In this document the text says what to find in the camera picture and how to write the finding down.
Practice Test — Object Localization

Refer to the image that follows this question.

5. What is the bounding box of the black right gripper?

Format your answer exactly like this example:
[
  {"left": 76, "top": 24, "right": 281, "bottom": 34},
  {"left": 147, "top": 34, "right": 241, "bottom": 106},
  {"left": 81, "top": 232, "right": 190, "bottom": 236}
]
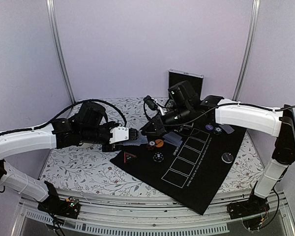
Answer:
[{"left": 141, "top": 104, "right": 193, "bottom": 136}]

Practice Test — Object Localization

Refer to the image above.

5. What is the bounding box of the blue playing card deck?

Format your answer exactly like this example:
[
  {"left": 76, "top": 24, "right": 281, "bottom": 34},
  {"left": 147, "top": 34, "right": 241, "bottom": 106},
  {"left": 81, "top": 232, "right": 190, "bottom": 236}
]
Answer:
[{"left": 119, "top": 136, "right": 148, "bottom": 146}]

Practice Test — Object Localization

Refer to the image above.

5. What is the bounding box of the orange big blind button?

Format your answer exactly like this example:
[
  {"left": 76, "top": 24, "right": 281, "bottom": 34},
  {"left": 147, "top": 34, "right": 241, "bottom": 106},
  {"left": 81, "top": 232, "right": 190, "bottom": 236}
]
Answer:
[{"left": 155, "top": 139, "right": 164, "bottom": 148}]

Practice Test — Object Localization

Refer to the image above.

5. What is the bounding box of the orange black chip stack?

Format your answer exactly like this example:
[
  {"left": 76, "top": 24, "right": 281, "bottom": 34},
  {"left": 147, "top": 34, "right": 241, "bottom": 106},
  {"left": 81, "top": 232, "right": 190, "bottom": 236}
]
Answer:
[{"left": 147, "top": 141, "right": 156, "bottom": 150}]

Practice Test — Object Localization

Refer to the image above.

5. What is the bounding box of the black and green chip stack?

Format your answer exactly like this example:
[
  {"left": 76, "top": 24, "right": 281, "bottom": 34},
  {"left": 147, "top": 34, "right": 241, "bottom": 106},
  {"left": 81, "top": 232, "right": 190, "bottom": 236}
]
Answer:
[{"left": 153, "top": 152, "right": 164, "bottom": 163}]

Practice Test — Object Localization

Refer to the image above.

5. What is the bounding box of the dealt blue card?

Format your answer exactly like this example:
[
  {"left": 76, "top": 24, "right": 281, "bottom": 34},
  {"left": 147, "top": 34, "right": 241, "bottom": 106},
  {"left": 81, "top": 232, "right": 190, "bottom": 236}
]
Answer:
[
  {"left": 163, "top": 132, "right": 181, "bottom": 140},
  {"left": 165, "top": 137, "right": 182, "bottom": 147},
  {"left": 220, "top": 124, "right": 235, "bottom": 134}
]

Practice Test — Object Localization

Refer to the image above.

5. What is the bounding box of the purple small blind button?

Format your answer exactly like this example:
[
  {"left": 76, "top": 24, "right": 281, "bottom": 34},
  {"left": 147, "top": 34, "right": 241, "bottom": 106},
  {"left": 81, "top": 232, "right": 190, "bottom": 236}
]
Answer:
[{"left": 205, "top": 124, "right": 214, "bottom": 131}]

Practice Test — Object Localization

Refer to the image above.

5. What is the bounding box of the green blue chip stack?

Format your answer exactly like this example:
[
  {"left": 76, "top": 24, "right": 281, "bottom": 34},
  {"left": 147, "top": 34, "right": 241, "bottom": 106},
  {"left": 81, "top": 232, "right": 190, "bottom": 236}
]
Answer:
[{"left": 213, "top": 126, "right": 223, "bottom": 135}]

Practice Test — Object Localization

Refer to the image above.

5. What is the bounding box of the black white dealer button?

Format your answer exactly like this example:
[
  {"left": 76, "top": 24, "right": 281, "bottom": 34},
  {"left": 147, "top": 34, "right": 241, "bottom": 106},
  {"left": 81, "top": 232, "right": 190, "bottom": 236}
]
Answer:
[{"left": 221, "top": 152, "right": 234, "bottom": 164}]

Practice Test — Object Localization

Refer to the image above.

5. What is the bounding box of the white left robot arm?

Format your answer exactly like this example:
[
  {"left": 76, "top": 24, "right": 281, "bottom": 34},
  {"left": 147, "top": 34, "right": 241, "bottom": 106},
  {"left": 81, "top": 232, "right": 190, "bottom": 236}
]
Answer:
[{"left": 0, "top": 104, "right": 55, "bottom": 208}]

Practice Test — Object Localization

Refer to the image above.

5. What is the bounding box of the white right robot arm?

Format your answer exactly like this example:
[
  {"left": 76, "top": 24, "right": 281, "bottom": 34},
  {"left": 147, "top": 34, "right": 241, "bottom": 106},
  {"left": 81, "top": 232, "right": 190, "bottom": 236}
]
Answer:
[{"left": 143, "top": 81, "right": 295, "bottom": 214}]

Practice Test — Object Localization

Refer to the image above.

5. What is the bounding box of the cream cylindrical cup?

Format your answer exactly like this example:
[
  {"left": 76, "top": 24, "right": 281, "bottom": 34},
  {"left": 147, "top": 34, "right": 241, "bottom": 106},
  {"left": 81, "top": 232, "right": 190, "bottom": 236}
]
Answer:
[{"left": 80, "top": 143, "right": 94, "bottom": 148}]

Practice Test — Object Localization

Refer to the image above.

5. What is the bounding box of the triangular all in button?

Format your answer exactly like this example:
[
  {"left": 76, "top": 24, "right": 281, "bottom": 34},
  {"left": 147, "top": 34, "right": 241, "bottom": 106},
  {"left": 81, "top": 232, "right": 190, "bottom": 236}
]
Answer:
[{"left": 123, "top": 151, "right": 137, "bottom": 164}]

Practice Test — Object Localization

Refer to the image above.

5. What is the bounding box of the black poker table mat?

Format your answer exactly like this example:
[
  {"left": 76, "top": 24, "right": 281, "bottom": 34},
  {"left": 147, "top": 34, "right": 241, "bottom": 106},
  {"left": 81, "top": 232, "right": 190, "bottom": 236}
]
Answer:
[{"left": 110, "top": 125, "right": 246, "bottom": 215}]

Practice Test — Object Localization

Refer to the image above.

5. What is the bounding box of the aluminium poker chip case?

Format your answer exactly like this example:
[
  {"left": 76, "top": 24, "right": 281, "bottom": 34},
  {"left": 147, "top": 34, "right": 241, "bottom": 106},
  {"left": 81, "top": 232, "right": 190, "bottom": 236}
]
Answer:
[{"left": 168, "top": 69, "right": 205, "bottom": 98}]

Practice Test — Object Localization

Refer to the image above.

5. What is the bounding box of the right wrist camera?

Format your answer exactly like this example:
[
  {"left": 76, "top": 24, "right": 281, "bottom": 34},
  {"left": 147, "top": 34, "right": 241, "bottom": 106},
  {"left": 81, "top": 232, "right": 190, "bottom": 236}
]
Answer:
[{"left": 143, "top": 95, "right": 167, "bottom": 117}]

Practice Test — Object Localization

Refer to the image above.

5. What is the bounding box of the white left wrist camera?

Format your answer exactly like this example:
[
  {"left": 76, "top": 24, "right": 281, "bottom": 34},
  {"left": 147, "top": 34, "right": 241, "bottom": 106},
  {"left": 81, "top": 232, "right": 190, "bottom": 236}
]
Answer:
[{"left": 109, "top": 126, "right": 129, "bottom": 144}]

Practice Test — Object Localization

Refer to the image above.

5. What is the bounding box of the front aluminium rail base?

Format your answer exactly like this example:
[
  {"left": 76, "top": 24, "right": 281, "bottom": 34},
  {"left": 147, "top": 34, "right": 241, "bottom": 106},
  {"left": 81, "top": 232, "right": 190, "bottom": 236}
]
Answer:
[{"left": 12, "top": 190, "right": 295, "bottom": 236}]

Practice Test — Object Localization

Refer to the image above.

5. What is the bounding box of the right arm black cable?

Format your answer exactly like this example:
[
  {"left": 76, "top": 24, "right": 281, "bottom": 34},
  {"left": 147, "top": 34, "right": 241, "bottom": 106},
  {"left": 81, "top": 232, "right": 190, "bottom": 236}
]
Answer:
[{"left": 144, "top": 104, "right": 295, "bottom": 127}]

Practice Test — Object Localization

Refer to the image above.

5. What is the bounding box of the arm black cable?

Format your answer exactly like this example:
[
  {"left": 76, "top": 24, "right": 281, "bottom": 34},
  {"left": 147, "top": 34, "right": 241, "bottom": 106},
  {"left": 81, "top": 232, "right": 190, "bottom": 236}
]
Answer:
[
  {"left": 0, "top": 98, "right": 127, "bottom": 138},
  {"left": 144, "top": 104, "right": 295, "bottom": 127}
]

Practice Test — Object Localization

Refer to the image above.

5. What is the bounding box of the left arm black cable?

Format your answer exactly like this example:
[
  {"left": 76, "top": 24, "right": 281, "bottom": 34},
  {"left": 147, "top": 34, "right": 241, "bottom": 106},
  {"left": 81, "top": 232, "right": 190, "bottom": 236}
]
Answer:
[{"left": 0, "top": 98, "right": 127, "bottom": 138}]

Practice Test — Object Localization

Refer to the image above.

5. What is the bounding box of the left aluminium frame post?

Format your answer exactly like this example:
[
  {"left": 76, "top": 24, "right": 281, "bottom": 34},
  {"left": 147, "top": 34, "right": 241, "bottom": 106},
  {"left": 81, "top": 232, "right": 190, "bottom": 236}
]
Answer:
[{"left": 46, "top": 0, "right": 76, "bottom": 103}]

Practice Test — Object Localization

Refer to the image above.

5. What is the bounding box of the aluminium frame post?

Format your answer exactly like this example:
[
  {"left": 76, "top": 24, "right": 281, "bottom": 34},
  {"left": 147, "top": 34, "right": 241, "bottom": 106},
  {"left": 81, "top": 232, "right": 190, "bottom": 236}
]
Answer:
[
  {"left": 46, "top": 0, "right": 76, "bottom": 103},
  {"left": 233, "top": 0, "right": 261, "bottom": 101}
]

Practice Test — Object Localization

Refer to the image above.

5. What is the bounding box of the right aluminium frame post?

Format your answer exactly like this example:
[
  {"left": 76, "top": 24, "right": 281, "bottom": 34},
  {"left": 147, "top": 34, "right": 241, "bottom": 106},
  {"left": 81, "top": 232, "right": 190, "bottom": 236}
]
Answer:
[{"left": 233, "top": 0, "right": 261, "bottom": 101}]

